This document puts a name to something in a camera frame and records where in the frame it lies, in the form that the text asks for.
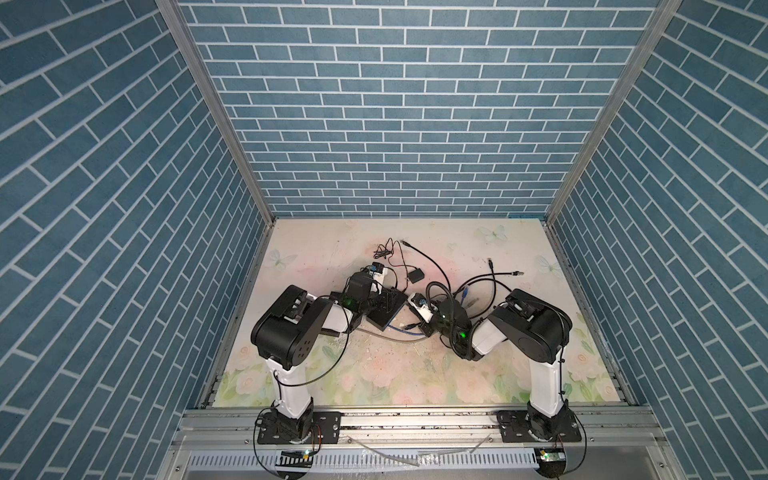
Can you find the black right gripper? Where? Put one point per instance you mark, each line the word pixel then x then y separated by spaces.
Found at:
pixel 439 308

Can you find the black network switch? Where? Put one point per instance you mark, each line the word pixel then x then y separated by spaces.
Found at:
pixel 383 306

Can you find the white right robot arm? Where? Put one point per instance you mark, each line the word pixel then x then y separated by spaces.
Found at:
pixel 538 329

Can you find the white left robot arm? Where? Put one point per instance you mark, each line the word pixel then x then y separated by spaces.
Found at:
pixel 287 332

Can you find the black power adapter right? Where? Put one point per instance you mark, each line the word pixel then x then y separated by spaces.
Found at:
pixel 415 275

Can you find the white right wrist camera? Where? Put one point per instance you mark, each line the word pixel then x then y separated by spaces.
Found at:
pixel 421 306

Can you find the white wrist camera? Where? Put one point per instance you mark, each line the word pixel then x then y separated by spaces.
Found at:
pixel 421 306
pixel 378 272

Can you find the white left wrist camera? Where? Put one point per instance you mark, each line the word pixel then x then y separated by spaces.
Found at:
pixel 378 272

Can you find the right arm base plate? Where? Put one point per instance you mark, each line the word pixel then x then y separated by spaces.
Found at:
pixel 529 425

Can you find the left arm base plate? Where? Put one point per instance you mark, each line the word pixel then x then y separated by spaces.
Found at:
pixel 277 429

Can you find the aluminium front rail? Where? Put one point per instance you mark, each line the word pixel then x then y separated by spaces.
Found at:
pixel 594 426

